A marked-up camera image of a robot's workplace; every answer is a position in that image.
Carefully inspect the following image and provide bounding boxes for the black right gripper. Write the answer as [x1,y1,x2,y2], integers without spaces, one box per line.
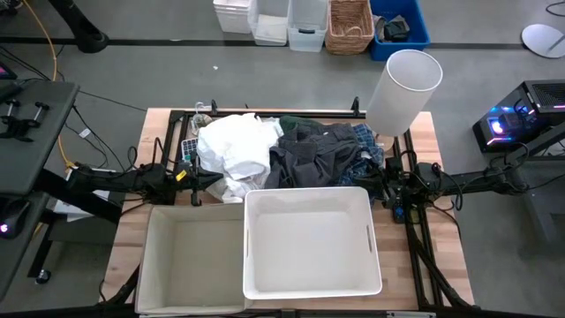
[354,157,402,208]

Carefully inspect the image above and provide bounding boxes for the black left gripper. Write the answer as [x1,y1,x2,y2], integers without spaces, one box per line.
[175,160,224,196]

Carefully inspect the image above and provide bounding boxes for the white lace garment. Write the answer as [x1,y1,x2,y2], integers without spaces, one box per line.
[196,112,284,204]

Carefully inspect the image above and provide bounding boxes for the blue plaid shirt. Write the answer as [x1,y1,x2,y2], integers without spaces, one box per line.
[333,123,385,189]

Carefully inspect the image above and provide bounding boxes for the dark grey garment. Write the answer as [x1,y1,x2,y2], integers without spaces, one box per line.
[264,122,367,190]

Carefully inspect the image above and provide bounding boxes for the dark green garment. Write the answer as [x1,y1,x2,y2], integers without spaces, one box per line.
[279,115,326,133]

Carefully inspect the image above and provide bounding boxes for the dark clothes in crate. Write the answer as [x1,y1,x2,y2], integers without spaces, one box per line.
[374,15,411,44]

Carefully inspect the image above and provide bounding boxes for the grey desk calculator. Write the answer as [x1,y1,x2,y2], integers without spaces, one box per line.
[180,137,200,163]

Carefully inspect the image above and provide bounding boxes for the small glass flask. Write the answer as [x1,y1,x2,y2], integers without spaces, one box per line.
[190,101,214,136]

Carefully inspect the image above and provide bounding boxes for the beige fabric bin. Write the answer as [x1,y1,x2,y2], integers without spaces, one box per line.
[134,203,253,315]

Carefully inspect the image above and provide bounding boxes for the white plastic bin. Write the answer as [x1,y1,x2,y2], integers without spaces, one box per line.
[242,185,383,300]

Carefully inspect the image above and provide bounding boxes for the white table lamp wooden base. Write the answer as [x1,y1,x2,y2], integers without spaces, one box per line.
[365,49,444,154]

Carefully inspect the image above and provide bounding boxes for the white paper booklet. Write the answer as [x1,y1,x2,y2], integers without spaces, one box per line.
[52,166,118,223]

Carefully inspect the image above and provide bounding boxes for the wicker basket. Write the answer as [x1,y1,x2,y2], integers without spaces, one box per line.
[325,0,375,56]

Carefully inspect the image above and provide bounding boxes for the clear plastic bin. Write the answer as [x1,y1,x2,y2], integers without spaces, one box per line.
[247,0,290,47]

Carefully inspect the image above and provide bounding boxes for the blue plastic crate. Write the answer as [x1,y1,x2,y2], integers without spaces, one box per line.
[368,0,432,62]

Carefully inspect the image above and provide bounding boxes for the white storage bin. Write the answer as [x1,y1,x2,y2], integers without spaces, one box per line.
[213,0,252,34]

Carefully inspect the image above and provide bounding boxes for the black computer tower with lights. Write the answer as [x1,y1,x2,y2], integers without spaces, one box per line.
[471,79,565,154]

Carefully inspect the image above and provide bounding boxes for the grey desk with clamp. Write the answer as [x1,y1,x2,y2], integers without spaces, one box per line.
[0,80,80,198]

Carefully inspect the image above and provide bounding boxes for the dark grey side stand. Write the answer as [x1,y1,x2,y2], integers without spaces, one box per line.
[514,152,565,257]

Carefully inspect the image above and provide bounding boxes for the black stand base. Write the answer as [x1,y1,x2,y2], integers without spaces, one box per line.
[47,0,110,54]

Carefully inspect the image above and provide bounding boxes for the black desk clamp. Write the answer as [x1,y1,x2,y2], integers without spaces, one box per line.
[0,99,50,143]

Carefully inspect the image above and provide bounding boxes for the black computer mouse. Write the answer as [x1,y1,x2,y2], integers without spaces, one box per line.
[0,198,31,240]

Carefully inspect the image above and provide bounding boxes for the dark desk with mouse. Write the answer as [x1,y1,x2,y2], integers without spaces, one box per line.
[0,192,50,301]

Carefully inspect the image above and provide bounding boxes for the round grey floor disc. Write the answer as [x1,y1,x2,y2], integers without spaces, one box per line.
[521,23,565,59]

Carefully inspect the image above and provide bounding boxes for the black device with pink screen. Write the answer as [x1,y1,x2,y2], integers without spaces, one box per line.
[0,61,18,81]

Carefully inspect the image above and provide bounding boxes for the black metal table frame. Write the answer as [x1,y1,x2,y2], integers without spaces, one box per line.
[101,97,477,317]

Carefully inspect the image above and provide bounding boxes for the black floor cable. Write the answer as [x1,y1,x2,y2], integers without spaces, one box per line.
[0,46,147,112]

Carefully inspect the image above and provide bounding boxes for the clear bin with dark handle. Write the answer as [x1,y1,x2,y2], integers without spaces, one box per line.
[286,0,330,53]

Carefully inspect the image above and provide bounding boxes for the yellow cable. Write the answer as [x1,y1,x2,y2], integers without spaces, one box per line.
[21,0,79,171]

